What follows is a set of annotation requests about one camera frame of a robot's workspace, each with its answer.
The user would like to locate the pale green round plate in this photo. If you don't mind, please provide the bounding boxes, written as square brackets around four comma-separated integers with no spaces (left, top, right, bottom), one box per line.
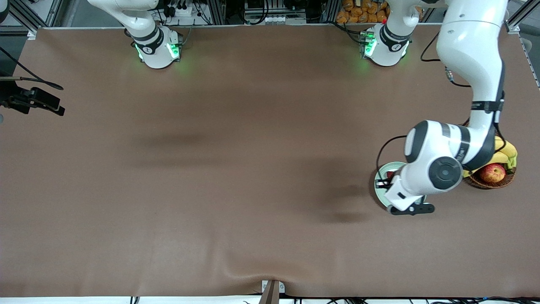
[374,162,427,210]

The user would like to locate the brown wicker basket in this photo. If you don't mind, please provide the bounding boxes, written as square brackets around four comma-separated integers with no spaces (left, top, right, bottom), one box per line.
[462,120,516,189]

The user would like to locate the red apple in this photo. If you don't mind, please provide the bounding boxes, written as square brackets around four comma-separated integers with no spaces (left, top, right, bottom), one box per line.
[480,163,506,183]

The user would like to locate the large yellow banana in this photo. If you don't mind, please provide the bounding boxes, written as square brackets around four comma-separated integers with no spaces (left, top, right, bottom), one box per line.
[462,152,509,178]

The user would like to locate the brown table mat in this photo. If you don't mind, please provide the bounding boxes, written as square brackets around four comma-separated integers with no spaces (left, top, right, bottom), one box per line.
[0,24,540,298]

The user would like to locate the bag of orange buns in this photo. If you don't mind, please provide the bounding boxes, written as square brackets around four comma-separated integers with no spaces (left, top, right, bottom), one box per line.
[336,0,391,24]

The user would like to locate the long white power strip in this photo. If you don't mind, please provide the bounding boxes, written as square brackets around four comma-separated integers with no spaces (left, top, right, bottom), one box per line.
[245,15,307,25]

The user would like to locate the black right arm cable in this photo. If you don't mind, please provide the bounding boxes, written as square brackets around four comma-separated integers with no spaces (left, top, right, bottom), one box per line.
[0,46,64,91]

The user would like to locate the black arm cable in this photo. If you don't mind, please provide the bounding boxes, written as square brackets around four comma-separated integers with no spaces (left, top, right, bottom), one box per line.
[376,30,473,182]
[0,46,64,91]

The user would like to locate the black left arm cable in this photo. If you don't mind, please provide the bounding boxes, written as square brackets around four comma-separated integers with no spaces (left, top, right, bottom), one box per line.
[376,30,473,182]

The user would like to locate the aluminium frame strut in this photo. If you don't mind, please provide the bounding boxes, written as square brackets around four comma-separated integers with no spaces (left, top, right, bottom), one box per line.
[2,0,39,35]
[506,0,540,35]

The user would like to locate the grey support post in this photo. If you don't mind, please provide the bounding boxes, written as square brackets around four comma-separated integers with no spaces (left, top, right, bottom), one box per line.
[258,280,280,304]

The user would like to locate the aluminium frame post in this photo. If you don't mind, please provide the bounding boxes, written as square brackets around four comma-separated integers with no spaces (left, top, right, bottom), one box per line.
[207,0,227,25]

